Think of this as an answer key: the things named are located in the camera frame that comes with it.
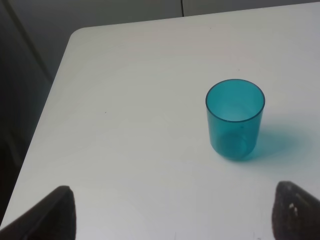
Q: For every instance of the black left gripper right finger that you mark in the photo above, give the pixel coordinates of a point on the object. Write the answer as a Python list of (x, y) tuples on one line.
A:
[(295, 213)]

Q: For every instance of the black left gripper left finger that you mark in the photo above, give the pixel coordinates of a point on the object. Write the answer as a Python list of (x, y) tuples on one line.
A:
[(53, 218)]

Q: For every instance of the teal translucent plastic cup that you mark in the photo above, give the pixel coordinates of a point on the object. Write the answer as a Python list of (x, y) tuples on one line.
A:
[(234, 112)]

